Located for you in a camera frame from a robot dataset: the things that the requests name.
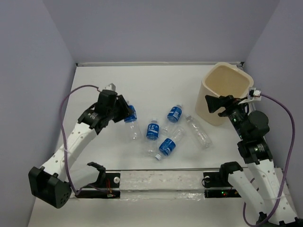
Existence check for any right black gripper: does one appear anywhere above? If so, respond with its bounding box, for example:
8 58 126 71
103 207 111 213
204 94 248 139

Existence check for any blue label bottle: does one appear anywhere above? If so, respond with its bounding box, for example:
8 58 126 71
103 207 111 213
155 126 186 161
145 118 160 156
124 100 142 140
162 104 183 135

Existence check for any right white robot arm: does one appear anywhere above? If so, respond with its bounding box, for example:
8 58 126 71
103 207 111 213
205 91 303 227

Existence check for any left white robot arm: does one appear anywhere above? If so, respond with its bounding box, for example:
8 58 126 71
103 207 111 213
28 89 133 209

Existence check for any beige plastic bin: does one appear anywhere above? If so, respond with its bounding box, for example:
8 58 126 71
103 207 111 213
195 62 254 126

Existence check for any clear unlabelled bottle right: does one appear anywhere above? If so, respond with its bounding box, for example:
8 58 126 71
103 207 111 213
185 114 212 150

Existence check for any blue label bottle front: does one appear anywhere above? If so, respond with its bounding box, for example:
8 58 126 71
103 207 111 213
155 126 186 161

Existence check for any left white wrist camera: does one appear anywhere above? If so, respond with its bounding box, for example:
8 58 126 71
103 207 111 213
104 83 116 91

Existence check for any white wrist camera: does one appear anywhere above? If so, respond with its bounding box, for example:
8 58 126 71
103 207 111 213
238 87 261 105
104 83 116 91

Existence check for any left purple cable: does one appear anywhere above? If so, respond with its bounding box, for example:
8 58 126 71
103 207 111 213
58 85 114 197

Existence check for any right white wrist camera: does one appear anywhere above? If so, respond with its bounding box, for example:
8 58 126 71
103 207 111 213
238 87 261 105

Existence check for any aluminium table rail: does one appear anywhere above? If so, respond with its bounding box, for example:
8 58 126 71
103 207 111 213
75 61 245 67

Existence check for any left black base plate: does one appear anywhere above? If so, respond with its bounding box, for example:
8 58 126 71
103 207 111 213
75 172 121 199

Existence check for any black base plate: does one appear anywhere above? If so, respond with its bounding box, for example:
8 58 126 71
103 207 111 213
201 172 241 199
75 172 121 199

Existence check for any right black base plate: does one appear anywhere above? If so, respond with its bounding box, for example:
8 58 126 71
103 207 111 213
201 172 241 199

